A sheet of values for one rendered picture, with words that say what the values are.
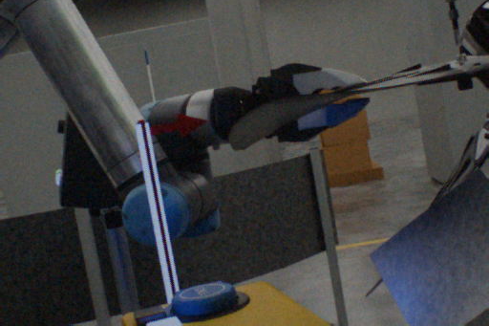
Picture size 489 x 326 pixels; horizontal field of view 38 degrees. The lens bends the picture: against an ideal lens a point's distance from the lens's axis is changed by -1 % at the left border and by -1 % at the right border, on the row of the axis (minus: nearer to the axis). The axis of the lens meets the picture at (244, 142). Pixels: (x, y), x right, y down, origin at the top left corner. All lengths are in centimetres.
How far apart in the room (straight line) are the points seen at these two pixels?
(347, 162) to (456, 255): 813
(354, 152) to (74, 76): 805
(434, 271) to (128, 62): 624
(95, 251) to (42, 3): 166
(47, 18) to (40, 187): 630
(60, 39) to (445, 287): 52
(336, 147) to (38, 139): 366
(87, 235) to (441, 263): 184
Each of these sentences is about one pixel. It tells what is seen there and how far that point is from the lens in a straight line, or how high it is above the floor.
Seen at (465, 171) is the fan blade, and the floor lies 107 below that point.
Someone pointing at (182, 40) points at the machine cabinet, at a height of 188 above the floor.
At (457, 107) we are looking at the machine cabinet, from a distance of 686.
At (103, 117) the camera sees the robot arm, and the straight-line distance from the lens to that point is 86.
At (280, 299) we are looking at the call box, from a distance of 43.
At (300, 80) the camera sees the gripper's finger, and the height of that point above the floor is 121.
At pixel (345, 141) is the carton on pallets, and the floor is 54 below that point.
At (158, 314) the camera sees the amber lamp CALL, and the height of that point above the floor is 108.
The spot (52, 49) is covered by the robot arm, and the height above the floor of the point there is 129.
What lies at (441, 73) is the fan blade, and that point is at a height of 119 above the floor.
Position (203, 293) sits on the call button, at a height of 108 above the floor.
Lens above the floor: 119
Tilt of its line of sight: 3 degrees down
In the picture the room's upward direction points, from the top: 10 degrees counter-clockwise
